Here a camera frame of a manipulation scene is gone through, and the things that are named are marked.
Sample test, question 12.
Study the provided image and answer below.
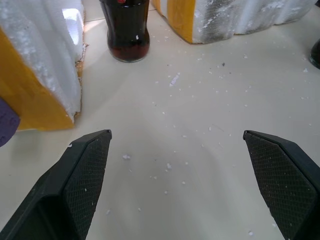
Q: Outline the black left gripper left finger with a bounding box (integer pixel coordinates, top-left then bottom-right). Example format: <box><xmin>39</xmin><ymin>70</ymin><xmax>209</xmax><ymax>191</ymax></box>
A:
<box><xmin>0</xmin><ymin>129</ymin><xmax>113</xmax><ymax>240</ymax></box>

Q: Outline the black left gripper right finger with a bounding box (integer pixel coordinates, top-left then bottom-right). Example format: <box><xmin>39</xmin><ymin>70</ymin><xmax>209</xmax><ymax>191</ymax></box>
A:
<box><xmin>243</xmin><ymin>129</ymin><xmax>320</xmax><ymax>240</ymax></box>

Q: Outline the purple object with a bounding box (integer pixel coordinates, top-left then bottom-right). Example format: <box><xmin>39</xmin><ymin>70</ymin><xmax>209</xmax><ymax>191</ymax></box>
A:
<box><xmin>0</xmin><ymin>97</ymin><xmax>21</xmax><ymax>148</ymax></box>

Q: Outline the white foam box yellow tape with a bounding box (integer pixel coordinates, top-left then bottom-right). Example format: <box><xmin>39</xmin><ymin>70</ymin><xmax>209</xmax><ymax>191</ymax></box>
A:
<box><xmin>0</xmin><ymin>0</ymin><xmax>86</xmax><ymax>132</ymax></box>

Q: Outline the glass cola bottle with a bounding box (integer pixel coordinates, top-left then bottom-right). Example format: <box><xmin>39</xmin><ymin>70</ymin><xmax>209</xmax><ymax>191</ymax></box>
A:
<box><xmin>99</xmin><ymin>0</ymin><xmax>151</xmax><ymax>63</ymax></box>

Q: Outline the dark glass bottle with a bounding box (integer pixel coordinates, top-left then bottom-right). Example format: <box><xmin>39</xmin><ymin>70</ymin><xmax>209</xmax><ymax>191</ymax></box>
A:
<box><xmin>309</xmin><ymin>38</ymin><xmax>320</xmax><ymax>70</ymax></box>

